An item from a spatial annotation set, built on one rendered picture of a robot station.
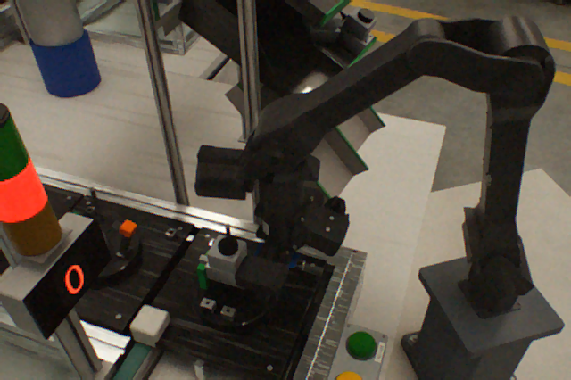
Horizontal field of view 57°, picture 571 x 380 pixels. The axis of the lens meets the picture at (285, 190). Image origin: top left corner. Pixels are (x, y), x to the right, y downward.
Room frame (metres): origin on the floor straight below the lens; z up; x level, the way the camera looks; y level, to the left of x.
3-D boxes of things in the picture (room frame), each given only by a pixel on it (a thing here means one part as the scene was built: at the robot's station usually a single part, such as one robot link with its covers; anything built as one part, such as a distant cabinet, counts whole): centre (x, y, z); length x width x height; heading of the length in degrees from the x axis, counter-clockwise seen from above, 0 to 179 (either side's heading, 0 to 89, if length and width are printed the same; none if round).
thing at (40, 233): (0.37, 0.26, 1.28); 0.05 x 0.05 x 0.05
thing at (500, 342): (0.43, -0.28, 0.96); 0.15 x 0.15 x 0.20; 16
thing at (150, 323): (0.45, 0.21, 0.97); 0.05 x 0.05 x 0.04; 69
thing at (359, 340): (0.42, -0.11, 0.96); 0.04 x 0.04 x 0.02
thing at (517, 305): (0.44, -0.28, 1.09); 0.07 x 0.07 x 0.06; 16
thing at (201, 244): (0.51, 0.08, 0.96); 0.24 x 0.24 x 0.02; 69
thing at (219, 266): (0.51, 0.09, 1.06); 0.08 x 0.04 x 0.07; 69
